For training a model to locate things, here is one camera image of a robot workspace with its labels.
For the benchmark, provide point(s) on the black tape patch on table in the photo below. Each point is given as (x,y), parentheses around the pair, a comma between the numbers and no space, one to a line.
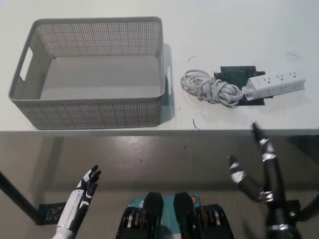
(231,72)

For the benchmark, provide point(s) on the black teal robot body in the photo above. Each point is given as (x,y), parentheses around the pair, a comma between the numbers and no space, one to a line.
(174,219)

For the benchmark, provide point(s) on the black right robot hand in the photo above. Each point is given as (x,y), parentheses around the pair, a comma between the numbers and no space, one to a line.
(271,179)

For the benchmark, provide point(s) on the black table leg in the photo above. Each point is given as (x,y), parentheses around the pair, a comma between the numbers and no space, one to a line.
(309,211)
(17,196)

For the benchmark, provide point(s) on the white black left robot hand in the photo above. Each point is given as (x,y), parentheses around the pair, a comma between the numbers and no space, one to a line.
(74,201)

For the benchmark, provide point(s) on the grey perforated plastic basket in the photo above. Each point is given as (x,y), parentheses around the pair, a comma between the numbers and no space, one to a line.
(99,77)

